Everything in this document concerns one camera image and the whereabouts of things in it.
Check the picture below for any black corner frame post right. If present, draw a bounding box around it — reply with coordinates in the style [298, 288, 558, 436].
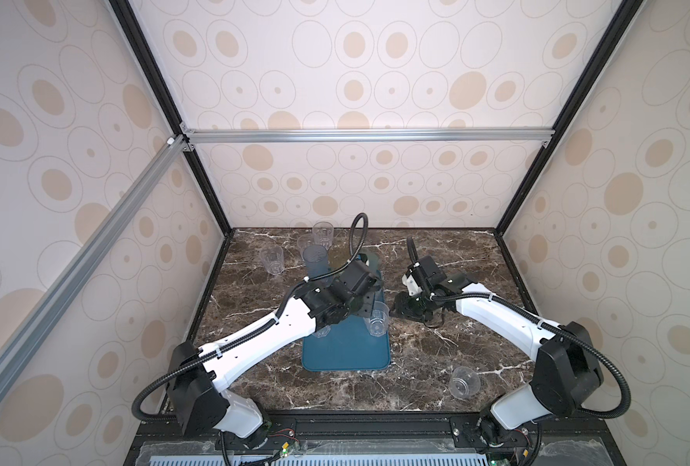
[496, 0, 644, 239]

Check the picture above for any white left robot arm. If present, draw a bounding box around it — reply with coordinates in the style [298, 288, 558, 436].
[166, 259, 382, 439]

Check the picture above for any silver horizontal back rail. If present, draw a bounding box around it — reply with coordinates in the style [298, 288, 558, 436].
[170, 126, 555, 147]

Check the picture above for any black corner frame post left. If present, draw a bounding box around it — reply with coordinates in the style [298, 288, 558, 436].
[108, 0, 233, 236]

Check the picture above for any clear short faceted glass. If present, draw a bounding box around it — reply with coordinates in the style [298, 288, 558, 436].
[296, 233, 317, 254]

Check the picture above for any yellow tall plastic glass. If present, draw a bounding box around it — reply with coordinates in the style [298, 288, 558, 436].
[328, 246, 352, 271]

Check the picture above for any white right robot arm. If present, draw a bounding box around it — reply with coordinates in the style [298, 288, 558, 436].
[392, 256, 603, 431]

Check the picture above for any blue tall plastic glass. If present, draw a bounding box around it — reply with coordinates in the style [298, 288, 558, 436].
[302, 244, 329, 282]

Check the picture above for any teal plastic tray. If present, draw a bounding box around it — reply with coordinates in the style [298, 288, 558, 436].
[301, 290, 391, 372]

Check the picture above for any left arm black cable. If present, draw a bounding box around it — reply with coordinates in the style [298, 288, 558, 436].
[130, 212, 369, 421]

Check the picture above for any green textured plastic glass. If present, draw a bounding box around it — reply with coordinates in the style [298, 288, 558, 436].
[359, 252, 380, 274]

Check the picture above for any silver diagonal left rail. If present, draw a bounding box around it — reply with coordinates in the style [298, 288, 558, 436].
[0, 134, 189, 403]

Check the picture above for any black corner frame post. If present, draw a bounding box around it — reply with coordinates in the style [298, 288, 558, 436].
[496, 0, 644, 239]
[108, 0, 233, 236]

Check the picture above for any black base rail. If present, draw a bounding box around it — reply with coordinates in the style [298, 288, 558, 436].
[125, 411, 625, 465]

